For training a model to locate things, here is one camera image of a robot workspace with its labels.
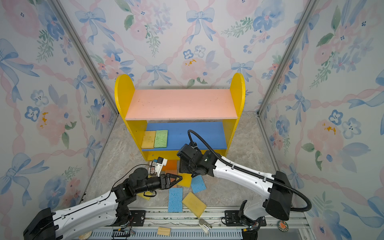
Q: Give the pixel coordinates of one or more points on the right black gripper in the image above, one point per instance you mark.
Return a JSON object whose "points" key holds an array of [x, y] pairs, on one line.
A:
{"points": [[182, 167]]}

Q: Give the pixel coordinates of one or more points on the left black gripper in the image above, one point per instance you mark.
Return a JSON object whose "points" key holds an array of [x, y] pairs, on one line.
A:
{"points": [[164, 181]]}

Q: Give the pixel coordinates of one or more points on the deep yellow sponge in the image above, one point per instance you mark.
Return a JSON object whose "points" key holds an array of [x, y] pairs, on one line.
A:
{"points": [[186, 180]]}

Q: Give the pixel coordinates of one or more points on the tan yellow sponge front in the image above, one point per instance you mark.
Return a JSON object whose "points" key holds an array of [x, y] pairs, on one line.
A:
{"points": [[194, 204]]}

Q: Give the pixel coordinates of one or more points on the green sponge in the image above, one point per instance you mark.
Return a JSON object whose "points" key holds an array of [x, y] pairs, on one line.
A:
{"points": [[161, 139]]}

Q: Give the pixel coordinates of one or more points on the dull yellow sponge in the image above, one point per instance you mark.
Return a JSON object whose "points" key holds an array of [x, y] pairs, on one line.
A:
{"points": [[148, 141]]}

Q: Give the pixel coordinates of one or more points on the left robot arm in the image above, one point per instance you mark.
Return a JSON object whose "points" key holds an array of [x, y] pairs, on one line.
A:
{"points": [[109, 209]]}

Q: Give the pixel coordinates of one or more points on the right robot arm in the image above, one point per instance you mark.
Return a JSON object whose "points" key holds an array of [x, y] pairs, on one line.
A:
{"points": [[276, 197]]}

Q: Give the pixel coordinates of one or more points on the yellow shelf pink blue boards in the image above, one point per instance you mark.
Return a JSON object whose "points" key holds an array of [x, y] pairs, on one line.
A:
{"points": [[212, 113]]}

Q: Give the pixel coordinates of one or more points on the light orange sponge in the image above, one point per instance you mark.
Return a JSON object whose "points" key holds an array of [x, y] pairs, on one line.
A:
{"points": [[173, 172]]}

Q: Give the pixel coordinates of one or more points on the dark orange sponge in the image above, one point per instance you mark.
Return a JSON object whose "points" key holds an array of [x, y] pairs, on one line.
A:
{"points": [[171, 165]]}

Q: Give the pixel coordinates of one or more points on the blue sponge front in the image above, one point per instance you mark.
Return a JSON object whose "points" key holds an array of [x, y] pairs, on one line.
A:
{"points": [[175, 204]]}

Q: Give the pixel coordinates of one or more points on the blue sponge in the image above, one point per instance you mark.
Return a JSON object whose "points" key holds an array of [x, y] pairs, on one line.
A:
{"points": [[198, 184], [175, 204]]}

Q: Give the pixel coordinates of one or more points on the blue sponge right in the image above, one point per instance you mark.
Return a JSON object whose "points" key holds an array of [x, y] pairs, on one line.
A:
{"points": [[198, 184]]}

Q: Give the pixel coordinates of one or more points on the bright yellow sponge left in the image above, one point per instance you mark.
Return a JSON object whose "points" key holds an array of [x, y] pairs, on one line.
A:
{"points": [[146, 195]]}

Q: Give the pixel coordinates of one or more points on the small wooden block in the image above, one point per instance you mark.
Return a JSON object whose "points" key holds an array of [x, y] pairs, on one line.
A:
{"points": [[164, 231]]}

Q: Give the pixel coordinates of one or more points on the metal clip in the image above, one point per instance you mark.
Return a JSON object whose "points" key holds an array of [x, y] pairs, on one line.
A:
{"points": [[205, 226]]}

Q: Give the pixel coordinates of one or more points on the round wooden disc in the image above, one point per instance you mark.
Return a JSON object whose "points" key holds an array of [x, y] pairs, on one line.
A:
{"points": [[85, 236]]}

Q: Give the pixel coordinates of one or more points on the round patterned badge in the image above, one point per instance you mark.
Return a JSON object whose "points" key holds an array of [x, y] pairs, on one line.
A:
{"points": [[282, 226]]}

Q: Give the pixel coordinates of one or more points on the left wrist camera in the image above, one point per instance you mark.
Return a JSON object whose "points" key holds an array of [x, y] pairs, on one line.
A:
{"points": [[160, 163]]}

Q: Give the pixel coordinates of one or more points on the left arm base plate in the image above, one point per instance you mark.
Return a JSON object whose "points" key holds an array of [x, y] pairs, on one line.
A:
{"points": [[135, 218]]}

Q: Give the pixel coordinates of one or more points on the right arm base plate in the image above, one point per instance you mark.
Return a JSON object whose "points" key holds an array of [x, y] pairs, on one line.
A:
{"points": [[233, 219]]}

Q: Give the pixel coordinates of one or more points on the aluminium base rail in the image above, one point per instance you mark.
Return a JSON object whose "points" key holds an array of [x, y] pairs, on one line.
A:
{"points": [[185, 226]]}

